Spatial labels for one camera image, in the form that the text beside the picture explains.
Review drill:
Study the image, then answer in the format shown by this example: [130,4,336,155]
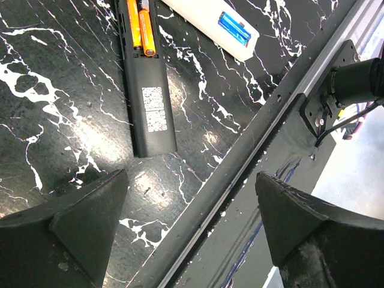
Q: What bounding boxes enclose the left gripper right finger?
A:
[255,172,383,287]

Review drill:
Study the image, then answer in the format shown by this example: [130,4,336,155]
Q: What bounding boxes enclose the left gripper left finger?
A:
[1,169,128,287]

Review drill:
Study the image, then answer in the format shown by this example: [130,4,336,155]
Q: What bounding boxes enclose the black remote orange batteries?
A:
[115,1,177,158]

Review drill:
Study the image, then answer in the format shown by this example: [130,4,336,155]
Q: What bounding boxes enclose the orange battery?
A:
[126,0,142,49]
[137,0,156,57]

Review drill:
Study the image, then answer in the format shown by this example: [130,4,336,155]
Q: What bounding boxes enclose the white remote blue batteries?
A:
[164,0,260,62]

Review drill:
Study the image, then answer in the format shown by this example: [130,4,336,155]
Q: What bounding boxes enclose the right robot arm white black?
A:
[326,58,383,106]

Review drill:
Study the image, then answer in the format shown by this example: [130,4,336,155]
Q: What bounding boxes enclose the blue battery pair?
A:
[218,12,251,46]

